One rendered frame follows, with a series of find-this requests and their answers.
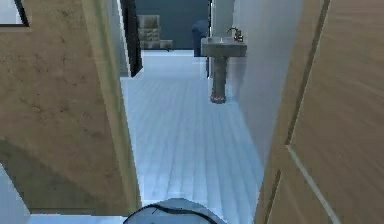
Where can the black room door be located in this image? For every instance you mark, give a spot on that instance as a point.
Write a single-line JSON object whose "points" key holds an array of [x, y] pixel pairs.
{"points": [[133, 36]]}

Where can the white toilet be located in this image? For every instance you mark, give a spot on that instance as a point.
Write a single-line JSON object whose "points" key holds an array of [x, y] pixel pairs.
{"points": [[175, 213]]}

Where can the bronze sink faucet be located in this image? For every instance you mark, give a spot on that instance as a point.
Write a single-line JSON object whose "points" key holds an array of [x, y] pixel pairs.
{"points": [[236, 34]]}

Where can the grey pedestal sink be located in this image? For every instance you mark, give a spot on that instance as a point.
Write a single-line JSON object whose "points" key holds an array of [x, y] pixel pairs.
{"points": [[220, 53]]}

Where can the blue armchair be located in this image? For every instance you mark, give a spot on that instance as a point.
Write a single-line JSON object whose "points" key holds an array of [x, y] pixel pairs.
{"points": [[200, 35]]}

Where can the grey stone shelf unit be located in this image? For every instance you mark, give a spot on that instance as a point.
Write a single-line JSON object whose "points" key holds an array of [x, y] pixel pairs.
{"points": [[150, 31]]}

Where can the black framed mirror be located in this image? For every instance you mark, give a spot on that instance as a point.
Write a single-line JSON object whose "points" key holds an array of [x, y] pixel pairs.
{"points": [[13, 13]]}

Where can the light wooden room door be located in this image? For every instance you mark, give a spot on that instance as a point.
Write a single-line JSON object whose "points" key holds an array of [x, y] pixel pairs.
{"points": [[333, 126]]}

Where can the light brown wooden cabinet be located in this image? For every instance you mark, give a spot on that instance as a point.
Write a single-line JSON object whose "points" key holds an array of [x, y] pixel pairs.
{"points": [[60, 110]]}

